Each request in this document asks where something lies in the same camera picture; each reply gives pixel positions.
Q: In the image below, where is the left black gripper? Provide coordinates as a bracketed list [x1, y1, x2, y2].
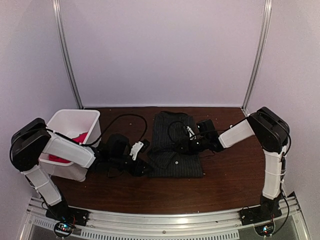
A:
[110, 155, 154, 178]

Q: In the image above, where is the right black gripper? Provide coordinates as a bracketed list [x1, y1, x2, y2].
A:
[174, 136, 210, 156]

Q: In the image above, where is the dark pinstriped shirt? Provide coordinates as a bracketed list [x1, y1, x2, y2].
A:
[147, 111, 203, 178]

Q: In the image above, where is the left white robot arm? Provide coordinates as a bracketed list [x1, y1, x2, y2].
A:
[9, 118, 153, 222]

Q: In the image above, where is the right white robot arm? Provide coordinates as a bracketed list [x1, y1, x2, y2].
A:
[174, 106, 292, 221]

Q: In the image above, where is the white plastic laundry bin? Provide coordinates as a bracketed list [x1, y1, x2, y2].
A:
[39, 109, 101, 182]

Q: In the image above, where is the red garment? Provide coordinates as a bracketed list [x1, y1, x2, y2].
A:
[48, 132, 88, 164]

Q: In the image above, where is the left round circuit board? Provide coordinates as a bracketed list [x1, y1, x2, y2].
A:
[53, 221, 76, 238]

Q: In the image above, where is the round circuit board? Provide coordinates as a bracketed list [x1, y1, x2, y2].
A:
[53, 221, 76, 238]
[254, 222, 275, 238]

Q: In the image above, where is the right round circuit board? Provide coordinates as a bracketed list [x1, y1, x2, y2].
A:
[254, 222, 275, 238]

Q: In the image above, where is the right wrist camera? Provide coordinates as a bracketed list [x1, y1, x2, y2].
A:
[184, 125, 196, 140]

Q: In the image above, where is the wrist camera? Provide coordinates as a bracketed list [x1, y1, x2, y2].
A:
[129, 139, 150, 161]
[184, 125, 196, 140]

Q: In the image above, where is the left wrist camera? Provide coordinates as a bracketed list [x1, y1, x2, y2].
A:
[129, 139, 150, 161]

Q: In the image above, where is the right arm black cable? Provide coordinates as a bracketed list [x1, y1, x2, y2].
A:
[167, 121, 188, 146]

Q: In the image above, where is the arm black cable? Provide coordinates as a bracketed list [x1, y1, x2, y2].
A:
[167, 121, 188, 146]
[84, 113, 148, 148]

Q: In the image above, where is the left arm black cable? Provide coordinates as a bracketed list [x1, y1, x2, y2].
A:
[84, 113, 148, 148]

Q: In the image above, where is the front aluminium rail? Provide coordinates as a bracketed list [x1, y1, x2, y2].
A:
[24, 203, 305, 240]

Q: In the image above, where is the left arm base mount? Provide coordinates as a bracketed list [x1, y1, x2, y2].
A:
[45, 198, 90, 226]

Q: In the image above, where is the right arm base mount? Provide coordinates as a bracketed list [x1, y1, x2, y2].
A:
[238, 195, 282, 226]

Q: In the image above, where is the right aluminium frame post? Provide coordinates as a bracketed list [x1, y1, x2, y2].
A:
[241, 0, 273, 116]

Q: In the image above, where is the aluminium frame post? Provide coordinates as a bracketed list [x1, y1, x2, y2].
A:
[52, 0, 84, 110]
[241, 0, 273, 116]

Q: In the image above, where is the left aluminium frame post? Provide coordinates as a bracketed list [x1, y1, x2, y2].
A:
[52, 0, 84, 110]

